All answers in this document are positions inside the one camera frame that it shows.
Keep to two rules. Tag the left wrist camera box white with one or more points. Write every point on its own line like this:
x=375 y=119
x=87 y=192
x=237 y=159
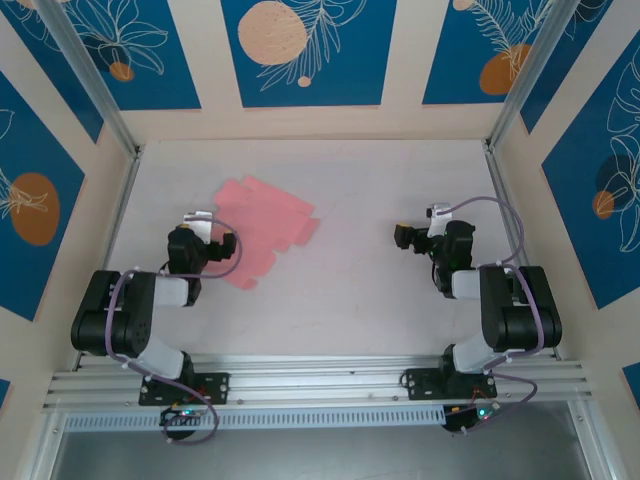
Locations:
x=200 y=225

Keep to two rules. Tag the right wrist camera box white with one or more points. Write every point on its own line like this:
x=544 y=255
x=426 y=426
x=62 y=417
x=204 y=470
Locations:
x=440 y=210

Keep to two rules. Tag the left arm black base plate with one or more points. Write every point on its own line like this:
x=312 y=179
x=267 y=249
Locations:
x=220 y=387

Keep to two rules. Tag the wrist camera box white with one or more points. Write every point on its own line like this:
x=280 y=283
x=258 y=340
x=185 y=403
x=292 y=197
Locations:
x=200 y=225
x=440 y=210

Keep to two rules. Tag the grey metal sheet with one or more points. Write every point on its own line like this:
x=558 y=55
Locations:
x=320 y=455

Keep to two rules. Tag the aluminium corner post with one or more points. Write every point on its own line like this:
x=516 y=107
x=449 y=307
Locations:
x=530 y=75
x=90 y=70

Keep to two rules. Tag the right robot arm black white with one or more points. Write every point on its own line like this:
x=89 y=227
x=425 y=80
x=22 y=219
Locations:
x=500 y=300

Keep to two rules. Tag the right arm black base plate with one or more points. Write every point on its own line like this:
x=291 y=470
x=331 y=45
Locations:
x=417 y=385

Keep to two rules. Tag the blue floral wall panel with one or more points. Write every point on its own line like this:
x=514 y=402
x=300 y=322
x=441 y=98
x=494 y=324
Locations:
x=165 y=75
x=350 y=75
x=575 y=50
x=50 y=150
x=60 y=85
x=575 y=225
x=450 y=60

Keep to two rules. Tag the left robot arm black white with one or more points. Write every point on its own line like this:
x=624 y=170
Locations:
x=135 y=320

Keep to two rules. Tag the aluminium rail frame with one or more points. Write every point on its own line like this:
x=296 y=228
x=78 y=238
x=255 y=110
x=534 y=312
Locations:
x=320 y=380

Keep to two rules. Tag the aluminium side rail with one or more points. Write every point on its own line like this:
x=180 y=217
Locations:
x=496 y=170
x=122 y=200

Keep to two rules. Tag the pink paper box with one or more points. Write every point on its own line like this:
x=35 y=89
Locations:
x=270 y=215

